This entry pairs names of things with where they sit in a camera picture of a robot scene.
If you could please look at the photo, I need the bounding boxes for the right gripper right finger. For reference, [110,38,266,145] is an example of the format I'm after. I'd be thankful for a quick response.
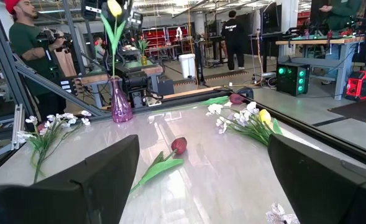
[267,133,366,224]

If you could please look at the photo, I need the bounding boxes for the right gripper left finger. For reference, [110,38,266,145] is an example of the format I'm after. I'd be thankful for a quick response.
[0,134,140,224]

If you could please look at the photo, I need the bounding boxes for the white veined orchid stem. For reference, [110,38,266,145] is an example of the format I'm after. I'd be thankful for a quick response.
[265,203,300,224]

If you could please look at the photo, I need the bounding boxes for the yellow tulip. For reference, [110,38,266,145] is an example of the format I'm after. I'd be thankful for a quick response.
[100,0,127,79]
[258,108,283,136]

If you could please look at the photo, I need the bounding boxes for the purple glass vase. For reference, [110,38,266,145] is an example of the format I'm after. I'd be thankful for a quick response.
[110,77,134,123]

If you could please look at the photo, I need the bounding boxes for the yellow vase with plant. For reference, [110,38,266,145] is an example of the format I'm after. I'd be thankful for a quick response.
[135,39,151,67]

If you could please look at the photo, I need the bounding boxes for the black orange-striped floor mat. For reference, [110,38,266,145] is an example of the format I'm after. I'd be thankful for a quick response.
[326,97,366,125]

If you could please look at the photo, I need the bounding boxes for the computer tower green lights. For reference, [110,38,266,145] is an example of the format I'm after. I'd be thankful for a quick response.
[276,63,311,97]

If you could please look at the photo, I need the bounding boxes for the wooden-top grey workbench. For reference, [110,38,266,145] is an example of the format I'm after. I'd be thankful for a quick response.
[275,32,366,101]

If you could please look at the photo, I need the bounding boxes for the white trash bin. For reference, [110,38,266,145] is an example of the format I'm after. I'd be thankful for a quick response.
[178,53,197,79]

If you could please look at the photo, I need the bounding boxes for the grey metal frame beams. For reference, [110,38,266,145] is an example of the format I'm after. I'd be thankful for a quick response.
[0,0,109,162]

